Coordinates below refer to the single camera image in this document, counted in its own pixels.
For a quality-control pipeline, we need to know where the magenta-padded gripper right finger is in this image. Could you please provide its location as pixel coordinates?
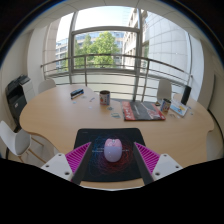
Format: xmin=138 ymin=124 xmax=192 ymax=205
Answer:
xmin=132 ymin=141 xmax=184 ymax=186

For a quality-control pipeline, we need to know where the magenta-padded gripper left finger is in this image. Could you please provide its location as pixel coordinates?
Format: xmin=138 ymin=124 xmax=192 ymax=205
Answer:
xmin=40 ymin=141 xmax=95 ymax=186

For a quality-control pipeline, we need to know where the pink and lilac computer mouse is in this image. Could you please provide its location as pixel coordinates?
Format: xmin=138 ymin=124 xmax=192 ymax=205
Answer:
xmin=103 ymin=138 xmax=123 ymax=163

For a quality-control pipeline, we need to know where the black mouse pad, swirl print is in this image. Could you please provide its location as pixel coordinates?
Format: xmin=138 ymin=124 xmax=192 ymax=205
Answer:
xmin=73 ymin=127 xmax=148 ymax=183

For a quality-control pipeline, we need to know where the white chair with wooden legs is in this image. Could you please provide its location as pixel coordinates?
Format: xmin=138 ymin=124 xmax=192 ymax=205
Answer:
xmin=0 ymin=120 xmax=56 ymax=164

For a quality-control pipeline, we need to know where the red and black magazine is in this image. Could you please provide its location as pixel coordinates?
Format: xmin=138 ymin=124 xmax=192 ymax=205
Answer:
xmin=121 ymin=100 xmax=167 ymax=122

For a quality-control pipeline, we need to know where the black upright box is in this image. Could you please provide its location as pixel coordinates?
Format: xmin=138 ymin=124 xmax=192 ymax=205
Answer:
xmin=180 ymin=85 xmax=193 ymax=106

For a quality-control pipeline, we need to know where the black stapler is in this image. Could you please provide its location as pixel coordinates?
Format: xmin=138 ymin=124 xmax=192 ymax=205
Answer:
xmin=69 ymin=88 xmax=85 ymax=100

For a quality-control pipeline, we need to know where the black and white printer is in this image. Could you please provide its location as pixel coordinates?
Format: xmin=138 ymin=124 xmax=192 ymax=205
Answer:
xmin=4 ymin=74 xmax=36 ymax=119

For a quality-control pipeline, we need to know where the printed mug with dark rim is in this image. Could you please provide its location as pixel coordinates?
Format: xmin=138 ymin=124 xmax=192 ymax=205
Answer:
xmin=99 ymin=89 xmax=111 ymax=106

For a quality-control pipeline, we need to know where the grey metal balcony railing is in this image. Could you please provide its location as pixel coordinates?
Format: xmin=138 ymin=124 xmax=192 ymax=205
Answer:
xmin=40 ymin=53 xmax=194 ymax=103

